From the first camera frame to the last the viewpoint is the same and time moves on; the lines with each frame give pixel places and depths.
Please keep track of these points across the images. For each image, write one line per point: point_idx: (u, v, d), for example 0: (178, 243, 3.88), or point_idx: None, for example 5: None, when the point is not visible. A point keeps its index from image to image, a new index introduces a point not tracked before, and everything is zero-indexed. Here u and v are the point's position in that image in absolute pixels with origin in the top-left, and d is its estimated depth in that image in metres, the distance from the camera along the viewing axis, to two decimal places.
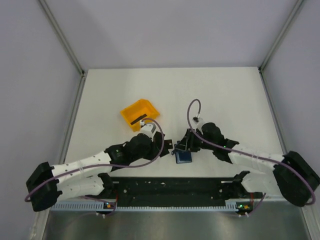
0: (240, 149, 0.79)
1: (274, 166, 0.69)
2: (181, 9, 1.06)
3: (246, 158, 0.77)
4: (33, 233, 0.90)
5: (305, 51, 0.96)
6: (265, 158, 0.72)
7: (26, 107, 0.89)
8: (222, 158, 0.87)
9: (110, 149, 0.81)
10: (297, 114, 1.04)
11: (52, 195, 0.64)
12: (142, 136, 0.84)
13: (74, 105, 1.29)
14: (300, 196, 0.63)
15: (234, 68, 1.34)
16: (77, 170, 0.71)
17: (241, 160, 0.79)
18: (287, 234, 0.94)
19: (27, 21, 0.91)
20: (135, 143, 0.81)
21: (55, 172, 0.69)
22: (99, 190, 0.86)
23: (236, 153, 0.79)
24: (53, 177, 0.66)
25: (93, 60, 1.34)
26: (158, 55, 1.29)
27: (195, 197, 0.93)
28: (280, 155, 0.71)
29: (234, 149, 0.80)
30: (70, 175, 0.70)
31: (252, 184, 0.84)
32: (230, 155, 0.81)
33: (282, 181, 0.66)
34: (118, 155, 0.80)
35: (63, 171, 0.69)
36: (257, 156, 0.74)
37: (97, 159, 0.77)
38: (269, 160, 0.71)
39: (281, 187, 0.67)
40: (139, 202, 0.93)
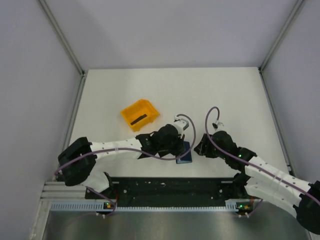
0: (259, 165, 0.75)
1: (299, 196, 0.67)
2: (181, 9, 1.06)
3: (267, 178, 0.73)
4: (33, 233, 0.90)
5: (306, 50, 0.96)
6: (289, 183, 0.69)
7: (26, 106, 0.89)
8: (237, 168, 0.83)
9: (140, 137, 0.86)
10: (298, 114, 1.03)
11: (88, 169, 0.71)
12: (169, 128, 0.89)
13: (74, 105, 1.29)
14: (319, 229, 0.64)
15: (234, 68, 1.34)
16: (113, 150, 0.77)
17: (259, 176, 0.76)
18: (287, 234, 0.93)
19: (27, 21, 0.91)
20: (164, 133, 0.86)
21: (94, 147, 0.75)
22: (105, 187, 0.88)
23: (254, 169, 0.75)
24: (92, 153, 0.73)
25: (93, 60, 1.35)
26: (158, 55, 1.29)
27: (195, 197, 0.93)
28: (306, 184, 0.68)
29: (252, 163, 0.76)
30: (107, 153, 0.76)
31: (256, 191, 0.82)
32: (246, 169, 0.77)
33: (305, 211, 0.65)
34: (147, 143, 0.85)
35: (101, 147, 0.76)
36: (281, 179, 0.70)
37: (129, 143, 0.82)
38: (295, 188, 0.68)
39: (301, 214, 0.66)
40: (139, 202, 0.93)
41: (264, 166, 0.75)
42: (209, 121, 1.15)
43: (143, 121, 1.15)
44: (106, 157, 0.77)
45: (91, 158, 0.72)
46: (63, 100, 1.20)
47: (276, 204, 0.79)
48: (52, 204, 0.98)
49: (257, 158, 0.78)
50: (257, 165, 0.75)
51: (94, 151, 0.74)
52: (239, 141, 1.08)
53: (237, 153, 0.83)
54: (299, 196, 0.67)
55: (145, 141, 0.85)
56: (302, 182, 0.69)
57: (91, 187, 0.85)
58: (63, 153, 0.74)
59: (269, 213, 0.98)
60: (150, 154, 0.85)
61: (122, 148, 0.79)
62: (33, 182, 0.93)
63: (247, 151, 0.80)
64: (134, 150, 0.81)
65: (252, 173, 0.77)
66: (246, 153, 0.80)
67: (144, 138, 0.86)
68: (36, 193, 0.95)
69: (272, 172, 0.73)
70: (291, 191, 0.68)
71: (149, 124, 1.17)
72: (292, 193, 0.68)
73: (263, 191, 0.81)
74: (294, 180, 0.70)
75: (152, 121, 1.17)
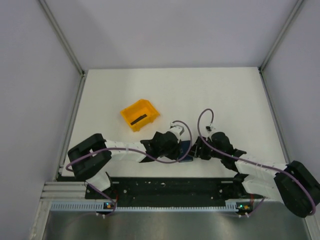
0: (246, 158, 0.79)
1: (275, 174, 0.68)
2: (181, 9, 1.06)
3: (252, 167, 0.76)
4: (33, 233, 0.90)
5: (306, 51, 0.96)
6: (268, 166, 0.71)
7: (26, 107, 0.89)
8: (230, 167, 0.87)
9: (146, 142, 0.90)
10: (298, 114, 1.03)
11: (102, 164, 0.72)
12: (170, 133, 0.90)
13: (74, 105, 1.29)
14: (303, 209, 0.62)
15: (234, 68, 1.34)
16: (124, 149, 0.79)
17: (247, 169, 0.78)
18: (287, 234, 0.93)
19: (27, 22, 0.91)
20: (164, 139, 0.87)
21: (108, 144, 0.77)
22: (106, 186, 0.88)
23: (242, 163, 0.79)
24: (107, 149, 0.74)
25: (93, 60, 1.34)
26: (159, 55, 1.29)
27: (195, 197, 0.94)
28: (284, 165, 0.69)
29: (241, 158, 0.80)
30: (118, 151, 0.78)
31: (253, 185, 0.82)
32: (236, 164, 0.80)
33: (283, 189, 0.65)
34: (149, 148, 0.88)
35: (113, 145, 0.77)
36: (260, 165, 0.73)
37: (136, 145, 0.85)
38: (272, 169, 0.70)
39: (283, 196, 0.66)
40: (139, 202, 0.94)
41: (251, 158, 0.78)
42: (201, 120, 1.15)
43: (143, 122, 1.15)
44: (116, 155, 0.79)
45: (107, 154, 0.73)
46: (63, 100, 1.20)
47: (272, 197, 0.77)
48: (52, 204, 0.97)
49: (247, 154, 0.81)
50: (243, 158, 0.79)
51: (109, 147, 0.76)
52: (239, 141, 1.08)
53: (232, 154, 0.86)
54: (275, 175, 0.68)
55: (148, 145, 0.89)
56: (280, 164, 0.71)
57: (93, 184, 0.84)
58: (75, 148, 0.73)
59: (269, 213, 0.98)
60: (151, 158, 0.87)
61: (132, 148, 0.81)
62: (33, 182, 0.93)
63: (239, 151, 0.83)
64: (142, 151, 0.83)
65: (243, 168, 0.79)
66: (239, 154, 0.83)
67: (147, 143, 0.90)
68: (36, 194, 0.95)
69: (256, 161, 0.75)
70: (269, 172, 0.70)
71: (149, 125, 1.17)
72: (269, 174, 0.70)
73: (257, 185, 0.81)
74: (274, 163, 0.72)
75: (152, 121, 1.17)
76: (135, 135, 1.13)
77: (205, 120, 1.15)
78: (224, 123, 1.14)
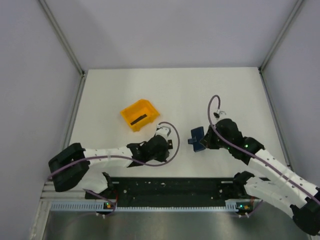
0: (266, 160, 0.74)
1: (305, 199, 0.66)
2: (180, 10, 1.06)
3: (274, 175, 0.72)
4: (33, 233, 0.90)
5: (305, 51, 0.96)
6: (296, 184, 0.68)
7: (26, 107, 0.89)
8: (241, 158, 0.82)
9: (132, 145, 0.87)
10: (297, 114, 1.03)
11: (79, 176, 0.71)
12: (159, 137, 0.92)
13: (74, 105, 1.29)
14: (315, 231, 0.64)
15: (234, 68, 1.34)
16: (105, 157, 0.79)
17: (263, 170, 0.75)
18: (287, 234, 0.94)
19: (27, 22, 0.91)
20: (154, 143, 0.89)
21: (87, 153, 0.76)
22: (103, 189, 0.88)
23: (260, 164, 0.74)
24: (86, 159, 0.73)
25: (93, 60, 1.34)
26: (159, 55, 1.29)
27: (195, 197, 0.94)
28: (313, 187, 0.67)
29: (259, 155, 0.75)
30: (99, 160, 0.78)
31: (255, 190, 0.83)
32: (252, 161, 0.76)
33: (307, 213, 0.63)
34: (137, 152, 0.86)
35: (93, 154, 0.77)
36: (288, 179, 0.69)
37: (121, 151, 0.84)
38: (302, 192, 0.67)
39: (299, 214, 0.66)
40: (139, 202, 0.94)
41: (271, 161, 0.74)
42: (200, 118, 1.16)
43: (143, 122, 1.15)
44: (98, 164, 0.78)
45: (84, 164, 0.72)
46: (63, 100, 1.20)
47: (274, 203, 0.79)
48: (51, 204, 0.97)
49: (264, 151, 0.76)
50: (265, 160, 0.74)
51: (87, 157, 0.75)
52: None
53: (243, 144, 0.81)
54: (305, 199, 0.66)
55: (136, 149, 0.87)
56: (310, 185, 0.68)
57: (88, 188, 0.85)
58: (55, 158, 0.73)
59: (269, 213, 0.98)
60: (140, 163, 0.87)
61: (114, 156, 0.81)
62: (33, 183, 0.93)
63: (254, 142, 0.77)
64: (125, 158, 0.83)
65: (257, 167, 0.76)
66: (253, 144, 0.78)
67: (135, 146, 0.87)
68: (36, 194, 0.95)
69: (280, 170, 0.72)
70: (297, 192, 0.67)
71: (149, 124, 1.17)
72: (298, 195, 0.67)
73: (260, 190, 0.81)
74: (302, 182, 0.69)
75: (152, 121, 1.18)
76: (135, 135, 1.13)
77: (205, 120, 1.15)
78: None
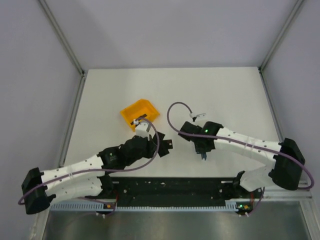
0: (228, 136, 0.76)
1: (273, 157, 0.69)
2: (180, 10, 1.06)
3: (239, 146, 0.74)
4: (33, 233, 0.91)
5: (305, 50, 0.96)
6: (261, 147, 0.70)
7: (26, 106, 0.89)
8: (204, 144, 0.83)
9: (103, 153, 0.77)
10: (298, 114, 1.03)
11: (41, 202, 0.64)
12: (135, 139, 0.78)
13: (74, 105, 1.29)
14: (294, 185, 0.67)
15: (234, 68, 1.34)
16: (67, 176, 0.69)
17: (229, 147, 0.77)
18: (287, 234, 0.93)
19: (27, 21, 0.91)
20: (128, 147, 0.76)
21: (44, 178, 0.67)
22: (97, 191, 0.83)
23: (225, 141, 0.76)
24: (42, 184, 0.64)
25: (93, 60, 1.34)
26: (158, 55, 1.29)
27: (195, 197, 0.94)
28: (277, 143, 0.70)
29: (220, 135, 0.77)
30: (60, 181, 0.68)
31: (248, 182, 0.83)
32: (216, 142, 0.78)
33: (280, 171, 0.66)
34: (111, 158, 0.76)
35: (51, 177, 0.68)
36: (252, 145, 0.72)
37: (89, 164, 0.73)
38: (267, 151, 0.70)
39: (275, 174, 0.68)
40: (139, 202, 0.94)
41: (233, 136, 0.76)
42: None
43: None
44: (61, 186, 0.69)
45: (42, 190, 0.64)
46: (62, 100, 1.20)
47: (265, 183, 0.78)
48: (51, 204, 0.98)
49: (224, 129, 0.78)
50: (227, 136, 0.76)
51: (45, 181, 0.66)
52: None
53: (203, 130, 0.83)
54: (273, 157, 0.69)
55: (108, 156, 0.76)
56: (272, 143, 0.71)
57: (83, 195, 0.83)
58: (21, 185, 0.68)
59: (269, 213, 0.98)
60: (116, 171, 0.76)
61: (77, 172, 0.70)
62: None
63: (213, 125, 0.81)
64: (91, 171, 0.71)
65: (222, 145, 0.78)
66: (212, 128, 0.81)
67: (106, 153, 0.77)
68: None
69: (243, 140, 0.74)
70: (264, 154, 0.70)
71: None
72: (266, 156, 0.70)
73: (250, 179, 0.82)
74: (265, 143, 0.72)
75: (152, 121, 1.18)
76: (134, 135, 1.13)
77: None
78: (223, 123, 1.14)
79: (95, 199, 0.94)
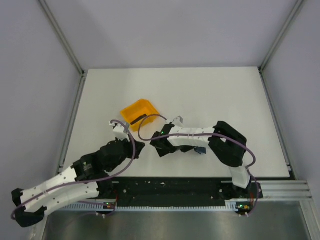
0: (177, 132, 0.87)
1: (208, 139, 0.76)
2: (180, 10, 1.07)
3: (185, 138, 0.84)
4: (33, 233, 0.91)
5: (305, 51, 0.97)
6: (199, 133, 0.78)
7: (26, 106, 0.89)
8: (163, 145, 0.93)
9: (78, 164, 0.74)
10: (297, 114, 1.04)
11: (26, 219, 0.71)
12: (110, 145, 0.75)
13: (74, 105, 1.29)
14: (238, 160, 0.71)
15: (234, 68, 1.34)
16: (42, 194, 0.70)
17: (181, 141, 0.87)
18: (287, 234, 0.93)
19: (27, 22, 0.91)
20: (103, 154, 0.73)
21: (24, 198, 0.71)
22: (95, 194, 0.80)
23: (175, 137, 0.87)
24: (20, 205, 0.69)
25: (93, 60, 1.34)
26: (158, 55, 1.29)
27: (194, 197, 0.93)
28: (211, 128, 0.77)
29: (172, 132, 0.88)
30: (37, 200, 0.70)
31: (235, 178, 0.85)
32: (170, 139, 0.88)
33: (218, 151, 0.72)
34: (85, 169, 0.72)
35: (29, 196, 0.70)
36: (192, 134, 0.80)
37: (63, 178, 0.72)
38: (204, 136, 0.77)
39: (219, 155, 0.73)
40: (139, 203, 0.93)
41: (181, 131, 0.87)
42: (200, 117, 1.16)
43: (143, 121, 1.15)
44: (41, 202, 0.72)
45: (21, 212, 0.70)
46: (63, 100, 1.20)
47: (243, 169, 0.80)
48: None
49: (175, 128, 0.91)
50: (175, 132, 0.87)
51: (23, 202, 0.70)
52: None
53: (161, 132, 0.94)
54: (208, 140, 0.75)
55: (83, 166, 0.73)
56: (209, 128, 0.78)
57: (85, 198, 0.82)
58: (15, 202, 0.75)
59: (269, 213, 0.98)
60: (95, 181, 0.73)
61: (51, 189, 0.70)
62: (33, 182, 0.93)
63: (167, 126, 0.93)
64: (64, 186, 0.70)
65: (175, 141, 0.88)
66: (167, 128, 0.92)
67: (81, 163, 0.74)
68: None
69: (188, 132, 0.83)
70: (202, 139, 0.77)
71: (148, 124, 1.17)
72: (203, 140, 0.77)
73: (234, 174, 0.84)
74: (203, 129, 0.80)
75: (152, 121, 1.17)
76: (135, 135, 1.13)
77: (205, 119, 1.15)
78: None
79: (94, 201, 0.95)
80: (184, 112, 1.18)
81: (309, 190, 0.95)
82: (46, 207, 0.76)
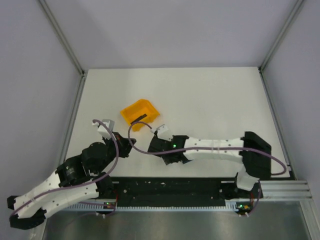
0: (194, 145, 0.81)
1: (239, 154, 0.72)
2: (180, 10, 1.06)
3: (207, 152, 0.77)
4: (33, 233, 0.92)
5: (305, 51, 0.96)
6: (225, 147, 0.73)
7: (26, 106, 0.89)
8: (176, 158, 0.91)
9: (61, 169, 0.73)
10: (298, 114, 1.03)
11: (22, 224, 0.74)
12: (92, 148, 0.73)
13: (74, 105, 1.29)
14: (269, 174, 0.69)
15: (235, 68, 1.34)
16: (30, 202, 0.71)
17: (199, 154, 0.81)
18: (288, 234, 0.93)
19: (27, 21, 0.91)
20: (84, 158, 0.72)
21: (17, 205, 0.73)
22: (95, 193, 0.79)
23: (192, 151, 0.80)
24: (13, 213, 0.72)
25: (93, 60, 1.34)
26: (158, 55, 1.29)
27: (195, 198, 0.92)
28: (239, 140, 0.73)
29: (189, 146, 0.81)
30: (27, 207, 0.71)
31: (243, 182, 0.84)
32: (186, 153, 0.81)
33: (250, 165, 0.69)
34: (68, 173, 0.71)
35: (20, 204, 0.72)
36: (218, 147, 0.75)
37: (48, 184, 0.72)
38: (232, 150, 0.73)
39: (249, 169, 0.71)
40: (139, 202, 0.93)
41: (198, 144, 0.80)
42: (200, 117, 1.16)
43: (143, 122, 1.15)
44: (32, 209, 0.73)
45: (15, 218, 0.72)
46: (63, 100, 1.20)
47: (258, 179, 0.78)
48: None
49: (190, 139, 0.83)
50: (193, 146, 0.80)
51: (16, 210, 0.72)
52: None
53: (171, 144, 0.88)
54: (239, 154, 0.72)
55: (66, 170, 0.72)
56: (235, 140, 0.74)
57: (87, 198, 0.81)
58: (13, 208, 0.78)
59: (269, 213, 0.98)
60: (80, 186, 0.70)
61: (37, 196, 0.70)
62: (33, 182, 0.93)
63: (180, 138, 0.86)
64: (50, 192, 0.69)
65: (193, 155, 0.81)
66: (179, 141, 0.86)
67: (64, 167, 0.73)
68: None
69: (209, 145, 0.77)
70: (231, 153, 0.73)
71: (149, 124, 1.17)
72: (232, 155, 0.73)
73: (243, 179, 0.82)
74: (229, 141, 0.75)
75: (151, 121, 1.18)
76: (135, 135, 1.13)
77: (205, 120, 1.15)
78: (223, 123, 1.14)
79: (94, 201, 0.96)
80: (185, 112, 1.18)
81: (309, 190, 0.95)
82: (45, 210, 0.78)
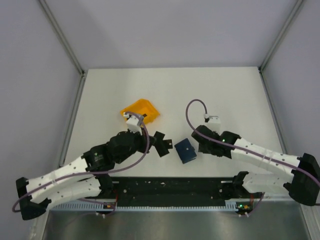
0: (245, 147, 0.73)
1: (292, 172, 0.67)
2: (180, 10, 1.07)
3: (257, 159, 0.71)
4: (33, 233, 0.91)
5: (305, 51, 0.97)
6: (279, 161, 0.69)
7: (25, 106, 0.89)
8: (220, 153, 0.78)
9: (88, 154, 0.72)
10: (298, 114, 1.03)
11: (30, 210, 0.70)
12: (120, 136, 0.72)
13: (74, 105, 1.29)
14: (313, 200, 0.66)
15: (234, 68, 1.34)
16: (50, 183, 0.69)
17: (245, 158, 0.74)
18: (287, 234, 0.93)
19: (27, 22, 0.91)
20: (113, 145, 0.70)
21: (29, 187, 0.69)
22: (97, 190, 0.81)
23: (241, 152, 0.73)
24: (25, 194, 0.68)
25: (93, 60, 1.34)
26: (158, 55, 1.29)
27: (195, 198, 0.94)
28: (295, 158, 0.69)
29: (239, 146, 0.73)
30: (44, 189, 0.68)
31: (254, 185, 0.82)
32: (233, 153, 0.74)
33: (299, 186, 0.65)
34: (96, 160, 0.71)
35: (37, 185, 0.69)
36: (270, 158, 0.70)
37: (73, 167, 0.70)
38: (286, 166, 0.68)
39: (292, 188, 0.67)
40: (139, 202, 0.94)
41: (250, 147, 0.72)
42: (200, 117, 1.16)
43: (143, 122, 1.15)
44: (47, 193, 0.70)
45: (26, 201, 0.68)
46: (62, 100, 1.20)
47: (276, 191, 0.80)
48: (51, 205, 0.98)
49: (241, 140, 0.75)
50: (244, 147, 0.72)
51: (29, 191, 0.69)
52: None
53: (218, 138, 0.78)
54: (291, 172, 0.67)
55: (94, 156, 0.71)
56: (290, 157, 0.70)
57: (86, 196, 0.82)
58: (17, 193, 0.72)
59: (269, 213, 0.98)
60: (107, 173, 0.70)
61: (60, 178, 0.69)
62: None
63: (230, 134, 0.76)
64: (75, 175, 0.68)
65: (239, 157, 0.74)
66: (230, 136, 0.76)
67: (92, 153, 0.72)
68: None
69: (261, 153, 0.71)
70: (282, 169, 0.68)
71: (148, 124, 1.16)
72: (283, 170, 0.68)
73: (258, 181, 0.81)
74: (283, 157, 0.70)
75: (152, 121, 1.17)
76: None
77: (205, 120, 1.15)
78: (223, 123, 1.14)
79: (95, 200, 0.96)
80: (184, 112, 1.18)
81: None
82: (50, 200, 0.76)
